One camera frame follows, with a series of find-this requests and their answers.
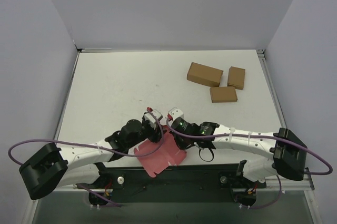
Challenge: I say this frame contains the pink cardboard box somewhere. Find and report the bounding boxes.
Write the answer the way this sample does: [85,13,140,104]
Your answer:
[137,132,187,178]

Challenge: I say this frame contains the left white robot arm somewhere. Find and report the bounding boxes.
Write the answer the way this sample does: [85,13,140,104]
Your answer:
[19,110,164,200]

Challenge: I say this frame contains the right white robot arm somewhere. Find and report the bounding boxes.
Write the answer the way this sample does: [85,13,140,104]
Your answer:
[169,117,307,182]

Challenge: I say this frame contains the brown cardboard box front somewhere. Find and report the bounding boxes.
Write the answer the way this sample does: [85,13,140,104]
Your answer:
[210,86,237,103]

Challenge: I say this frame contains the large brown cardboard box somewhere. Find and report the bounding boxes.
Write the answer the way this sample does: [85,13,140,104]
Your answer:
[186,62,223,87]

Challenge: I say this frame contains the small brown box right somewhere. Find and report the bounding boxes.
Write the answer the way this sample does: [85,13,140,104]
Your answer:
[227,66,245,90]

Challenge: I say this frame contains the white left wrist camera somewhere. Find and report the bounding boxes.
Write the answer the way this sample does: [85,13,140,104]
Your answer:
[144,108,163,129]

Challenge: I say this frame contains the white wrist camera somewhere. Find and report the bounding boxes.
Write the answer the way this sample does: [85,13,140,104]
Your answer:
[167,107,184,121]
[144,108,163,129]

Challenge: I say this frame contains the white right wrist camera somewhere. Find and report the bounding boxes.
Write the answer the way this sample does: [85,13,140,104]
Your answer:
[167,107,184,121]

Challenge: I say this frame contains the aluminium frame rail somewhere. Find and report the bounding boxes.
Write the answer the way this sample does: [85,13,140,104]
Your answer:
[53,164,313,191]

